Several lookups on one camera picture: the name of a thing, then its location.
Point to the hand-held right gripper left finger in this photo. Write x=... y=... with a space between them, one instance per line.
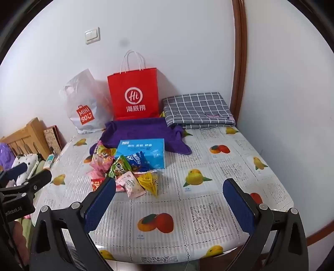
x=100 y=205

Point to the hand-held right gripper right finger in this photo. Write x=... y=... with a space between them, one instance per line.
x=240 y=208

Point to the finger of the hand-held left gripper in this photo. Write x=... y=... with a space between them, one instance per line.
x=15 y=170
x=36 y=182

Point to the small red snack packet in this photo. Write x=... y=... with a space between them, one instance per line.
x=96 y=183

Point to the green snack packet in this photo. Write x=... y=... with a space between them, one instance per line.
x=120 y=168

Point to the large pink yellow snack packet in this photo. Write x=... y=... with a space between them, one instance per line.
x=100 y=156

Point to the yellow triangular snack packet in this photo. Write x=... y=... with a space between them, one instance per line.
x=150 y=182

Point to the blue snack packet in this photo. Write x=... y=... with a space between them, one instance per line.
x=137 y=161

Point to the blue tissue pack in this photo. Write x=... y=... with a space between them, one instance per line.
x=146 y=151

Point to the person's left hand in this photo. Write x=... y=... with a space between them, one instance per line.
x=19 y=235

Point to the white spotted cloth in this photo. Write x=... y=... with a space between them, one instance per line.
x=26 y=159

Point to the purple plush toy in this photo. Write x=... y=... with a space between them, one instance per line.
x=5 y=156

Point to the small teal box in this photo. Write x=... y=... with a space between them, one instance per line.
x=49 y=160

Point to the fruit print tablecloth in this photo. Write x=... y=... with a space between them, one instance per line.
x=195 y=208

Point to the patterned box with red edge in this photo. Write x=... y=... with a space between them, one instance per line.
x=52 y=140

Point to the brown wooden skirting board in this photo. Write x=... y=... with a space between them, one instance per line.
x=321 y=232

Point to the purple towel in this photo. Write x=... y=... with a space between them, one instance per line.
x=141 y=130

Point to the white plastic shopping bag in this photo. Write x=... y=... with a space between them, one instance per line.
x=81 y=99

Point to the grey checked folded cloth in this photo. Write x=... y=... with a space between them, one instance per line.
x=195 y=106

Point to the red paper bag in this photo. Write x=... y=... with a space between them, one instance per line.
x=133 y=86

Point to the white wall light switch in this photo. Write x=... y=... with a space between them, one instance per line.
x=92 y=35

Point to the brown wooden door frame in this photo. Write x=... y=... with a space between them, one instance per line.
x=240 y=52

